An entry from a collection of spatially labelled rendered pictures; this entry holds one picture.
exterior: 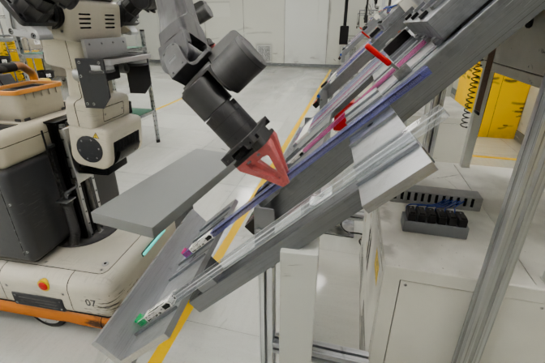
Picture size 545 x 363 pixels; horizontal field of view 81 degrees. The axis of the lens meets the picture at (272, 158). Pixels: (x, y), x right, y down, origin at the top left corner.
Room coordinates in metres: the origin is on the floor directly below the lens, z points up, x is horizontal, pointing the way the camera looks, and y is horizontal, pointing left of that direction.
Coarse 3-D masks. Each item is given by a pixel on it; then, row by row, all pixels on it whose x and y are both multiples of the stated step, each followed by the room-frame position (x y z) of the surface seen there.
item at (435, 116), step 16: (432, 112) 0.30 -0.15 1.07; (416, 128) 0.29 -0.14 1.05; (384, 144) 0.31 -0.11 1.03; (400, 144) 0.29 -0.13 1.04; (368, 160) 0.30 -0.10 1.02; (352, 176) 0.30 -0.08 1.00; (320, 192) 0.31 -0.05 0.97; (336, 192) 0.30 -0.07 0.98; (304, 208) 0.31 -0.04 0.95; (272, 224) 0.32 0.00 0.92; (288, 224) 0.31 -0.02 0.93; (256, 240) 0.32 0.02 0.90; (240, 256) 0.32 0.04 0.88; (208, 272) 0.33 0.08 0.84; (192, 288) 0.33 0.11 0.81; (144, 320) 0.35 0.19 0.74
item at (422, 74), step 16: (416, 80) 0.42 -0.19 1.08; (384, 96) 0.43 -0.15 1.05; (400, 96) 0.42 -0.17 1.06; (368, 112) 0.43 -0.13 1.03; (352, 128) 0.43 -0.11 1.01; (336, 144) 0.43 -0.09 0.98; (304, 160) 0.44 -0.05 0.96; (288, 176) 0.45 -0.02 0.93; (272, 192) 0.45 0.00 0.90; (240, 208) 0.46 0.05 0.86; (224, 224) 0.46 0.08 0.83
